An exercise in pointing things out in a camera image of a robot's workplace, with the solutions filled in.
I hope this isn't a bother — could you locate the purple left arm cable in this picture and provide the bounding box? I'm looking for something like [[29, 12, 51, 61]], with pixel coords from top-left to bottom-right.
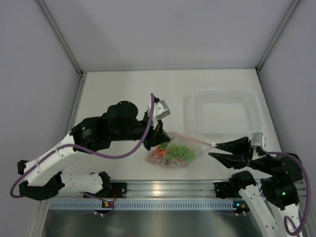
[[9, 93, 158, 198]]

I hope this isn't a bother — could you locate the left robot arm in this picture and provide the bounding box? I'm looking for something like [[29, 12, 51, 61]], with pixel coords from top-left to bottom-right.
[[14, 98, 170, 200]]

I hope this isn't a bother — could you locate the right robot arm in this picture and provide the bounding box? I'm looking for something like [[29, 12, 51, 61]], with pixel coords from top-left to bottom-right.
[[209, 132, 311, 237]]

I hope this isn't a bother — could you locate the aluminium frame post left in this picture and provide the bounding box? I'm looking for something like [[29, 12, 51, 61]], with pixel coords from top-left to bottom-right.
[[37, 0, 86, 77]]

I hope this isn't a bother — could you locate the green fake grapes bunch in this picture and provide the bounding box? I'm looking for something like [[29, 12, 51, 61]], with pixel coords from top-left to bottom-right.
[[167, 144, 195, 161]]

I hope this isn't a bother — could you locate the grey slotted cable duct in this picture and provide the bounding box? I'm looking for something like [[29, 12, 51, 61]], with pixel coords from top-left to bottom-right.
[[49, 200, 247, 211]]

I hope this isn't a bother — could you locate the aluminium frame post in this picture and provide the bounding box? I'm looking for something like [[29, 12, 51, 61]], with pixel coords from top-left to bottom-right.
[[37, 0, 86, 77], [255, 0, 302, 75]]

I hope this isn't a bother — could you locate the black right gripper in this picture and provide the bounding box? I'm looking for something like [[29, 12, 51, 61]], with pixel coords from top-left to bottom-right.
[[208, 135, 277, 175]]

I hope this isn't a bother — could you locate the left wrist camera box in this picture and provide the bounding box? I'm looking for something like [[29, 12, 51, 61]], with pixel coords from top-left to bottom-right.
[[153, 100, 171, 120]]

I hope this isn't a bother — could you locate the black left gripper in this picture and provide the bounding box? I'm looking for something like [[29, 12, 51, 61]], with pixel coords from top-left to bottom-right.
[[109, 115, 170, 151]]

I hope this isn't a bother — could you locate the orange fake carrot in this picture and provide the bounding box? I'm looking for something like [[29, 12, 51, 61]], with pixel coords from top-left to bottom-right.
[[152, 145, 168, 159]]

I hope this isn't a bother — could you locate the white perforated plastic basket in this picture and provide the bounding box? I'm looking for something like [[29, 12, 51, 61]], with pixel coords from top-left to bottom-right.
[[183, 88, 265, 136]]

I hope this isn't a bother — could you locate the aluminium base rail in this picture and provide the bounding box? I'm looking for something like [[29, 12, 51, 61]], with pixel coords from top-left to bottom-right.
[[113, 180, 226, 199]]

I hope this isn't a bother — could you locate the clear zip top bag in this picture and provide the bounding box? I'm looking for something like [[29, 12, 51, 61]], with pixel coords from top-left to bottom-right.
[[145, 132, 217, 168]]

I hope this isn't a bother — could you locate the aluminium frame post right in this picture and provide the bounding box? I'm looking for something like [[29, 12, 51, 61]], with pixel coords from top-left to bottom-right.
[[255, 0, 302, 75]]

